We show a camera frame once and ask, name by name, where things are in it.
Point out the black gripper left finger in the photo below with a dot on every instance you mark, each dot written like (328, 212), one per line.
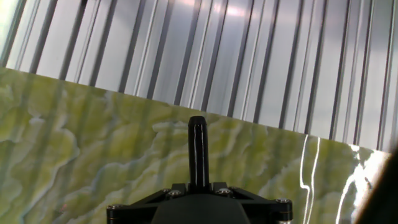
(143, 207)

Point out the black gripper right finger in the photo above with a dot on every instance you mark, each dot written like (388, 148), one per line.
(264, 208)

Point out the green marble pattern mat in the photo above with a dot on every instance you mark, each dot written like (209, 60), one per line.
(77, 140)

